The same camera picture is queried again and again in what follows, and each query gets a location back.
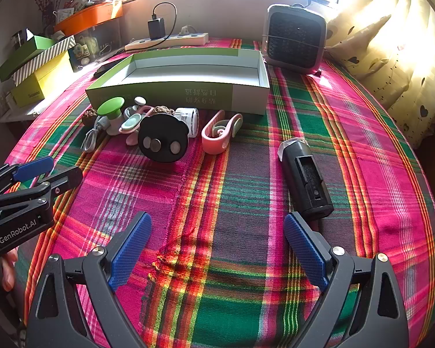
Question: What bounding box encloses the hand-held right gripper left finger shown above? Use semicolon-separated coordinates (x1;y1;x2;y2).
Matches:
25;211;153;348

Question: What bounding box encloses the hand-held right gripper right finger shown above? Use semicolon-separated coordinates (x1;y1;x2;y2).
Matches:
283;212;410;348

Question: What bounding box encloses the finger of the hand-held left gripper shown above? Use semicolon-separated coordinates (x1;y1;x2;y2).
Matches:
0;157;55;198
0;167;84;231

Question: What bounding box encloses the white cable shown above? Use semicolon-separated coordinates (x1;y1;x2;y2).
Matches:
81;116;111;153

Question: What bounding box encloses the small black rectangular device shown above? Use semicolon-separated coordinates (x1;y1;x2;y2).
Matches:
278;138;335;222

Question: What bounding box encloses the green mushroom-shaped gadget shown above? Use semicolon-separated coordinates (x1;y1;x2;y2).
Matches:
97;97;126;135

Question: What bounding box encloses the pink holder with teal scoop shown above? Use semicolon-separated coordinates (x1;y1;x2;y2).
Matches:
119;107;155;146

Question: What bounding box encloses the black bear-shaped gadget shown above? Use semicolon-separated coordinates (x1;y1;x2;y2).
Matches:
138;113;190;164

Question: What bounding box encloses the small white-tipped metal stand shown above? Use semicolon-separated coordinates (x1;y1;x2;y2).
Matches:
123;96;147;118

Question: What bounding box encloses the green and white cardboard box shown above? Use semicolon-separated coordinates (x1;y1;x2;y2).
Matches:
85;47;271;116

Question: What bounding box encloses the white round ribbed gadget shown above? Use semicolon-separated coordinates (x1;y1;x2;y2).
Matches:
174;107;199;138

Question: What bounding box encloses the pink oblong holder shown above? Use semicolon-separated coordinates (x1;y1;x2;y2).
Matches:
202;110;244;155

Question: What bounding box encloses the person's left hand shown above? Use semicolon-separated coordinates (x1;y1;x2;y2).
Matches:
0;250;19;292

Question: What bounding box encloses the plaid tablecloth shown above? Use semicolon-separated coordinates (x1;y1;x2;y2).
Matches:
5;37;435;348

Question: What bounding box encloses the yellow box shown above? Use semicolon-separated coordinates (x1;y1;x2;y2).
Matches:
10;52;75;107

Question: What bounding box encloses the striped box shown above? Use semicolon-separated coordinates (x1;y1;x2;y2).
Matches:
12;36;77;87

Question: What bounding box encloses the black smartphone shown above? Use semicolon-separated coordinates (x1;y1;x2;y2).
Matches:
93;61;126;78

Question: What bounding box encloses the clear storage box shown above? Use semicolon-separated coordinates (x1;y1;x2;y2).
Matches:
69;18;126;71

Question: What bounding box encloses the orange container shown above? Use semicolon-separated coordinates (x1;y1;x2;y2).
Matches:
54;1;124;37

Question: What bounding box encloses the black charger adapter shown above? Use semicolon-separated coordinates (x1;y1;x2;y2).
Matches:
147;18;164;40

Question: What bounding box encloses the white power strip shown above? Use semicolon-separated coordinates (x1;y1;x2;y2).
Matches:
125;32;210;52

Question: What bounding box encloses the grey desktop heater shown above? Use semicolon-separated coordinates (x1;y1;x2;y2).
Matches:
262;3;328;75

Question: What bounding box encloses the cream heart-print curtain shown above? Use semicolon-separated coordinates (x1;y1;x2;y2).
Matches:
322;0;435;149

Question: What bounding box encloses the black charger cable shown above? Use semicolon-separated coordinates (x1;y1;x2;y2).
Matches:
152;2;177;40

